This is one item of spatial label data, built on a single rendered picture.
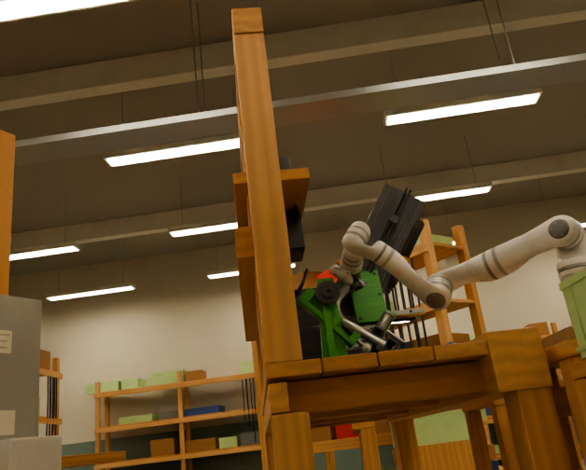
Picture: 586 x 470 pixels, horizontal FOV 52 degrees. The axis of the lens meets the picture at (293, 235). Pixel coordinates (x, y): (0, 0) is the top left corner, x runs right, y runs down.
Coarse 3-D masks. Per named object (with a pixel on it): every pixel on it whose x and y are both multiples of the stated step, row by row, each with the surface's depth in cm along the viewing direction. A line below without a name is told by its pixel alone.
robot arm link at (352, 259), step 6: (354, 222) 193; (360, 222) 191; (366, 228) 190; (348, 252) 196; (342, 258) 201; (348, 258) 197; (354, 258) 196; (360, 258) 198; (348, 264) 200; (354, 264) 199
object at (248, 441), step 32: (96, 384) 1058; (128, 384) 1055; (160, 384) 1047; (192, 384) 1037; (96, 416) 1040; (160, 416) 1035; (192, 416) 1025; (224, 416) 1015; (256, 416) 1010; (96, 448) 1022; (160, 448) 1019; (192, 448) 1015; (224, 448) 1008; (256, 448) 994
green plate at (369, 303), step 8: (368, 272) 224; (376, 272) 224; (368, 280) 223; (376, 280) 223; (368, 288) 220; (376, 288) 221; (352, 296) 219; (360, 296) 219; (368, 296) 219; (376, 296) 219; (360, 304) 217; (368, 304) 217; (376, 304) 217; (384, 304) 217; (360, 312) 215; (368, 312) 215; (376, 312) 215; (360, 320) 213; (368, 320) 213; (376, 320) 213
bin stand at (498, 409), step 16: (560, 384) 207; (496, 400) 204; (480, 416) 230; (496, 416) 203; (480, 432) 228; (496, 432) 204; (480, 448) 226; (512, 448) 200; (576, 448) 201; (480, 464) 224; (512, 464) 198
